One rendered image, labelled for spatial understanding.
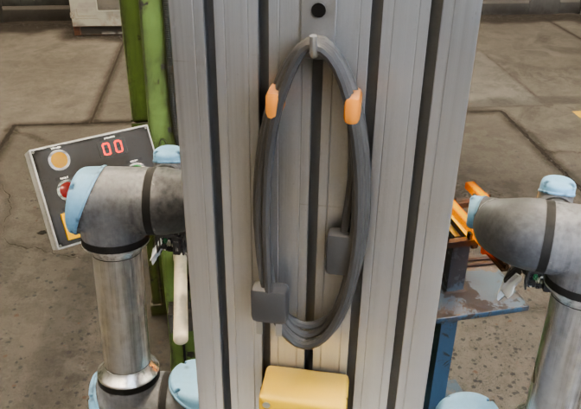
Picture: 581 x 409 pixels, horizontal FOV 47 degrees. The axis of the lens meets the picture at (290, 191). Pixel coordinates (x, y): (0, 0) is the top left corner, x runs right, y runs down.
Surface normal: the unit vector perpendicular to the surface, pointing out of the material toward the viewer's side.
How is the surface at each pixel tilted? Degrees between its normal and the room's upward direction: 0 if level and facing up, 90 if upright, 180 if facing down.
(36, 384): 0
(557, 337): 85
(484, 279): 0
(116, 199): 59
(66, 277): 0
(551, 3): 90
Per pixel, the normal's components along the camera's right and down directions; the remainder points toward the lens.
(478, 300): 0.01, -0.88
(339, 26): -0.16, 0.47
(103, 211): -0.02, 0.29
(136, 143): 0.48, -0.09
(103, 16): 0.07, 0.48
